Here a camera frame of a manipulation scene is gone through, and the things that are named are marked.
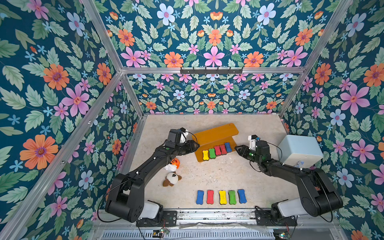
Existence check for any light blue box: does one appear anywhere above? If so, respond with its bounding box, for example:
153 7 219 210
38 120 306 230
278 135 324 168

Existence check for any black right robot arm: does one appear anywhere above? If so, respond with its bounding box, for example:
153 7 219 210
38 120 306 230
235 141 344 220

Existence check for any red eraser top shelf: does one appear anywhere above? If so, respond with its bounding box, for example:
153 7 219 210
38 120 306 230
207 190 214 205

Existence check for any orange tiger plush toy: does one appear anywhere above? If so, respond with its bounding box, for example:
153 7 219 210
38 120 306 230
164 158 181 172

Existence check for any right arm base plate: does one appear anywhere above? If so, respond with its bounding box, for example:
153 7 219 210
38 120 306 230
255 202 297 227

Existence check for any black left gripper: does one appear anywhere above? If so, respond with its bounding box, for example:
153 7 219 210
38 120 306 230
172 139 200 155

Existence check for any brown white dog plush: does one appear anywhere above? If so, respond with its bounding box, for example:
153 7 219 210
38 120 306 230
163 172 182 187

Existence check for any green eraser bottom shelf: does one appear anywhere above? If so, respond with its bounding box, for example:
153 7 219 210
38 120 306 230
209 148 216 159

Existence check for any green eraser top shelf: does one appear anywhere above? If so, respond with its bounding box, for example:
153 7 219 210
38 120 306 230
228 190 237 205

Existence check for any yellow eraser bottom shelf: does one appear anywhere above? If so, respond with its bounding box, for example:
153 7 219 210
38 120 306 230
203 150 210 161

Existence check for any yellow eraser top shelf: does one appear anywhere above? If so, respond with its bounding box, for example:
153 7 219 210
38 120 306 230
219 190 228 205

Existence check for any metal front rail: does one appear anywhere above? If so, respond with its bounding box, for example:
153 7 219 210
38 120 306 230
89 209 348 240

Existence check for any blue eraser bottom shelf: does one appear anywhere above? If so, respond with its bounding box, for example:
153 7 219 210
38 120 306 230
225 142 233 153

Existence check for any black wall hook rail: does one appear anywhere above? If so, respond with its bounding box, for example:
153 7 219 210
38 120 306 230
180 67 244 75

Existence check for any yellow eraser shelf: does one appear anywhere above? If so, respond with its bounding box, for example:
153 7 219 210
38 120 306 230
203 150 210 161
219 190 228 205

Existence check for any orange wooden two-tier shelf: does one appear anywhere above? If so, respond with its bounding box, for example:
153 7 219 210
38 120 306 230
195 123 239 163

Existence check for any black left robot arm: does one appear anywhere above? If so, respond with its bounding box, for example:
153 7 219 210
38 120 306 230
105 128 200 223

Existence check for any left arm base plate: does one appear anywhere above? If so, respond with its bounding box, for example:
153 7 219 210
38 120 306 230
136 211 178 228

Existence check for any green eraser shelf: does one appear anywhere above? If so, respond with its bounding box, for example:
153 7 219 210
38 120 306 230
228 190 237 205
209 148 216 159

